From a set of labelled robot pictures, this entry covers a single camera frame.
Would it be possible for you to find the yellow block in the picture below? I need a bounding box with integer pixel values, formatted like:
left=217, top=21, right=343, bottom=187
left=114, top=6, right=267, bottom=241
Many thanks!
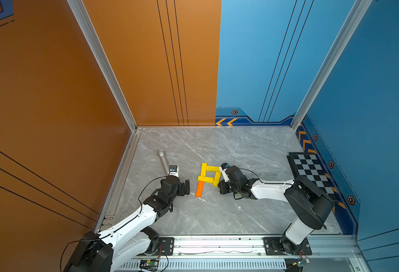
left=200, top=163, right=207, bottom=176
left=197, top=176, right=214, bottom=184
left=206, top=165, right=220, bottom=172
left=213, top=172, right=221, bottom=187

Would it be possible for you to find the orange block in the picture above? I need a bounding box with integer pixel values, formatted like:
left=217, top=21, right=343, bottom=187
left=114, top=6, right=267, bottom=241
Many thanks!
left=196, top=181, right=204, bottom=197

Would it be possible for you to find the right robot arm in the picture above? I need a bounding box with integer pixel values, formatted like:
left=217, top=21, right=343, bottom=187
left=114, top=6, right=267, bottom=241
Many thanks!
left=218, top=163, right=335, bottom=255

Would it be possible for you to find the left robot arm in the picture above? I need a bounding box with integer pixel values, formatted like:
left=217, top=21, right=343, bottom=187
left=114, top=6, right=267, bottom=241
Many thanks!
left=60, top=175, right=190, bottom=272

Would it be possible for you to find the grey microphone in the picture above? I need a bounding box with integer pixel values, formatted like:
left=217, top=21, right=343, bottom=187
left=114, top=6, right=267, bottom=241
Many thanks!
left=157, top=148, right=170, bottom=175

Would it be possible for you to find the black white chessboard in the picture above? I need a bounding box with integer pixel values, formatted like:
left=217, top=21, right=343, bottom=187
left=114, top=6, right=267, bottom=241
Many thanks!
left=287, top=153, right=338, bottom=203

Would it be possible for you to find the left circuit board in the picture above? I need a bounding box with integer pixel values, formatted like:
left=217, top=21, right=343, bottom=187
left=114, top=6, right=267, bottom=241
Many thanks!
left=139, top=259, right=159, bottom=272

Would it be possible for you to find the circuit board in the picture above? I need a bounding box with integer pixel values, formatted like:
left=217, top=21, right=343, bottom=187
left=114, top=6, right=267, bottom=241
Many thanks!
left=284, top=258, right=310, bottom=272
left=139, top=259, right=159, bottom=272

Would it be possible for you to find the right circuit board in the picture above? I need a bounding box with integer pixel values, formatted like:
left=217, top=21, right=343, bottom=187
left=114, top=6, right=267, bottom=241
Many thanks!
left=284, top=258, right=310, bottom=272

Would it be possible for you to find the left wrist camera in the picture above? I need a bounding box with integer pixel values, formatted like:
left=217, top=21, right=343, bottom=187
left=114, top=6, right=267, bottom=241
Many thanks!
left=168, top=165, right=179, bottom=177

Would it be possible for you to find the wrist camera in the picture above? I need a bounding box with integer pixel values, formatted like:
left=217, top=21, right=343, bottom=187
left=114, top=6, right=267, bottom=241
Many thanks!
left=219, top=163, right=230, bottom=182
left=168, top=165, right=179, bottom=177

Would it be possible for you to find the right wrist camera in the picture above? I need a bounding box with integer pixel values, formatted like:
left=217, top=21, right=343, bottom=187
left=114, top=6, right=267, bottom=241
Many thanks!
left=219, top=163, right=230, bottom=182

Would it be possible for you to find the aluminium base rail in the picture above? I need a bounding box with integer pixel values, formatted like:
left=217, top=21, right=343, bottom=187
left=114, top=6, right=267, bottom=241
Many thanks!
left=115, top=235, right=370, bottom=272

